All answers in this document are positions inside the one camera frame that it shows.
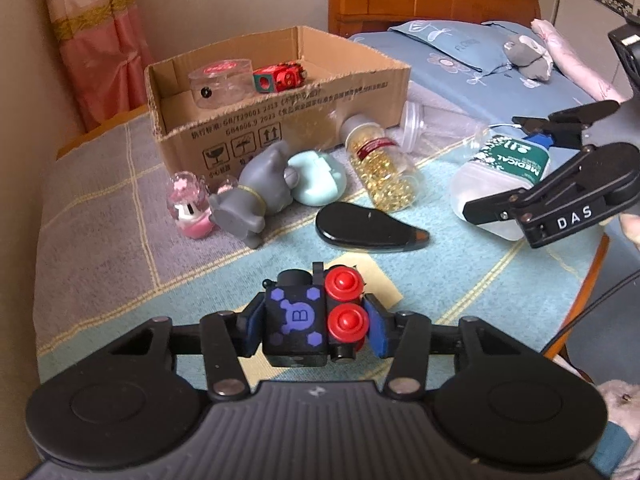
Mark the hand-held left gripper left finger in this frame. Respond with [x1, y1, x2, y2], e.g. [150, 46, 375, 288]
[102, 291, 267, 404]

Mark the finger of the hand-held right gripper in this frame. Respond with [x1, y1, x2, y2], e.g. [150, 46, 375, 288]
[511, 100, 622, 150]
[462, 144, 603, 226]

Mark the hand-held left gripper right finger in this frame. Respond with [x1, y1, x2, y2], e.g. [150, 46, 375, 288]
[361, 291, 540, 402]

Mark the white green-label bottle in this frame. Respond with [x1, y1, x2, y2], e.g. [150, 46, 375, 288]
[450, 132, 552, 241]

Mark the black toy train block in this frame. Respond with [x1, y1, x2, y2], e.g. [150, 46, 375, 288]
[260, 261, 368, 368]

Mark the black oval case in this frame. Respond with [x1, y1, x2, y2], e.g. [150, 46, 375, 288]
[315, 202, 431, 251]

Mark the golden capsule bottle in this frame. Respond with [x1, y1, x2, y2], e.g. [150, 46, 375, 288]
[337, 114, 422, 211]

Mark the grey elephant toy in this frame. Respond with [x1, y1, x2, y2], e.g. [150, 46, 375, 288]
[209, 141, 301, 251]

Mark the pink cartoon snow globe toy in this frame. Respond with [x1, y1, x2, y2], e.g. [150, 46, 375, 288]
[167, 170, 236, 240]

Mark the pale round clamshell case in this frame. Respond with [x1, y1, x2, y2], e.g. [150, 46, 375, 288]
[286, 150, 349, 208]

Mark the cardboard box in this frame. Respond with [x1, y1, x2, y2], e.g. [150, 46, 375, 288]
[144, 25, 413, 181]

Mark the person's right hand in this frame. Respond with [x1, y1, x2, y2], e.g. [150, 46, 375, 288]
[620, 212, 640, 250]

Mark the yellow paper note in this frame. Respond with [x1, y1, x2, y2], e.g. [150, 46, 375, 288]
[345, 255, 404, 312]

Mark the pink rolled blanket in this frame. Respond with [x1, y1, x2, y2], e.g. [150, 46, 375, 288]
[530, 18, 633, 103]

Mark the grey plush toy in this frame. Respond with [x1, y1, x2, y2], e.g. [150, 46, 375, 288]
[502, 35, 554, 82]

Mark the blue floral bedsheet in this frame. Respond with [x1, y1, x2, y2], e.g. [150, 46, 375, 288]
[347, 20, 608, 133]

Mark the blue floral pillow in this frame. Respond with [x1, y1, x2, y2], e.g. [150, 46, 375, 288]
[389, 19, 516, 77]

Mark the clear round container red lid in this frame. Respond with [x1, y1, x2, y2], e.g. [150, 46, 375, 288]
[189, 58, 256, 110]

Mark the red toy train block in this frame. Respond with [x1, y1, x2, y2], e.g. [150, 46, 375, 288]
[252, 61, 308, 95]

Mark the pink curtain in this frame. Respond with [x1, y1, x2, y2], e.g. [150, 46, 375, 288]
[40, 0, 153, 133]

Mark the black cable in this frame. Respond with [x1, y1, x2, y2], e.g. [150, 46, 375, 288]
[542, 270, 640, 357]

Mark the wooden bed frame edge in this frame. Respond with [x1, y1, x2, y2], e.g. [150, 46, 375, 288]
[56, 105, 152, 160]

